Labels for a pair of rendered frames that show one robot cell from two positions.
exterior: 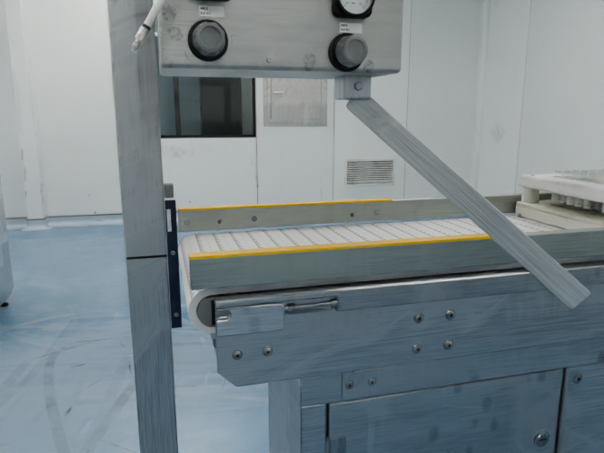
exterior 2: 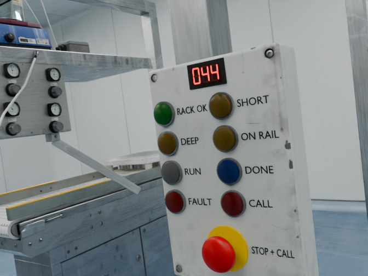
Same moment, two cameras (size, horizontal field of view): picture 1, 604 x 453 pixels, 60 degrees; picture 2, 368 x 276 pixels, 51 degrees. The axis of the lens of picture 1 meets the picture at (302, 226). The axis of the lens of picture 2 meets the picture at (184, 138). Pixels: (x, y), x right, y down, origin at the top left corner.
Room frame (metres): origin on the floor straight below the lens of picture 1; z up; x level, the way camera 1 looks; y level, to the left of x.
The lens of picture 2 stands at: (-0.54, 0.35, 1.12)
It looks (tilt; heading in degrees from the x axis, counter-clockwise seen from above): 3 degrees down; 321
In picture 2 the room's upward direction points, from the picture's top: 7 degrees counter-clockwise
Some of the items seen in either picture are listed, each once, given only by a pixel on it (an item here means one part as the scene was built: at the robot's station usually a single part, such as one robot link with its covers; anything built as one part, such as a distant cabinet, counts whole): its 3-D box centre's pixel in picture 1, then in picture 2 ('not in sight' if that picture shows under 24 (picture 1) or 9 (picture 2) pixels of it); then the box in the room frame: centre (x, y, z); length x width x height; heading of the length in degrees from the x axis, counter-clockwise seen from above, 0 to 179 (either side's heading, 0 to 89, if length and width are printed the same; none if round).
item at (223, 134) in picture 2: not in sight; (224, 138); (-0.25, 0.05, 1.09); 0.03 x 0.01 x 0.03; 15
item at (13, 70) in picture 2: not in sight; (12, 70); (0.46, 0.06, 1.29); 0.04 x 0.01 x 0.04; 105
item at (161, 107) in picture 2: not in sight; (162, 114); (-0.17, 0.08, 1.12); 0.03 x 0.01 x 0.03; 15
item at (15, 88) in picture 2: not in sight; (14, 87); (0.46, 0.06, 1.24); 0.03 x 0.02 x 0.04; 105
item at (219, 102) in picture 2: not in sight; (220, 105); (-0.25, 0.05, 1.12); 0.03 x 0.01 x 0.03; 15
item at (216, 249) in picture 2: not in sight; (224, 249); (-0.23, 0.06, 0.96); 0.04 x 0.04 x 0.04; 15
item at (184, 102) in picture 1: (186, 78); not in sight; (5.40, 1.15, 1.43); 1.38 x 0.01 x 1.16; 104
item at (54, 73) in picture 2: not in sight; (53, 74); (0.49, -0.06, 1.28); 0.04 x 0.01 x 0.04; 105
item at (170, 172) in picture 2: not in sight; (170, 172); (-0.17, 0.08, 1.05); 0.03 x 0.01 x 0.03; 15
